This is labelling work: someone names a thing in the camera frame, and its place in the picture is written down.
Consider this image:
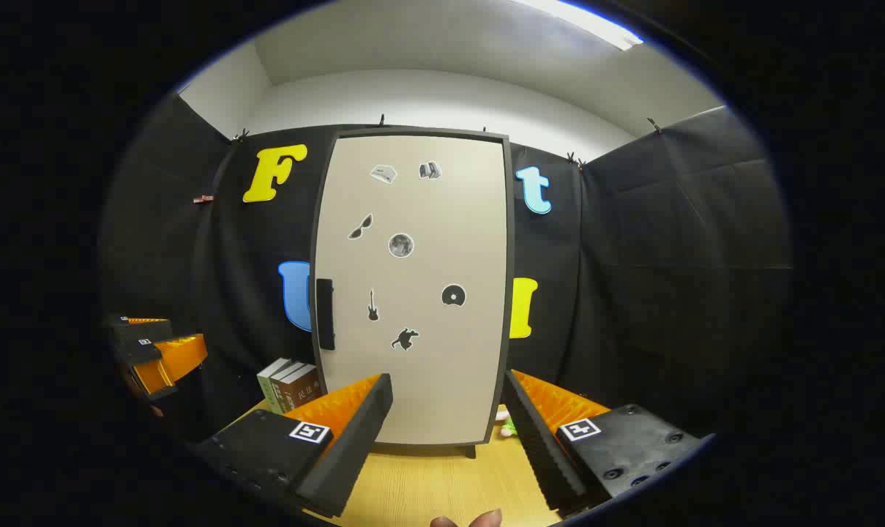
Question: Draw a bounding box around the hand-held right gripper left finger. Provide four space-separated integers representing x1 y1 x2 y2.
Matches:
192 372 395 519

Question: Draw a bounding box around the dark brown book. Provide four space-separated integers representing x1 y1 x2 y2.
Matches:
277 364 326 414

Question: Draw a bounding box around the black backdrop cloth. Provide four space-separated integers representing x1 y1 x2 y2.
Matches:
100 94 793 440

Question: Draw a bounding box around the ceiling light panel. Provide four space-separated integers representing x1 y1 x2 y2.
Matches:
514 0 645 51

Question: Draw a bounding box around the black door handle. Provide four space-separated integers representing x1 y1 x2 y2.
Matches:
316 278 336 351

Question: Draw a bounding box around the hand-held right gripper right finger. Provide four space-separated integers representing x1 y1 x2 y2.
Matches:
501 369 715 513

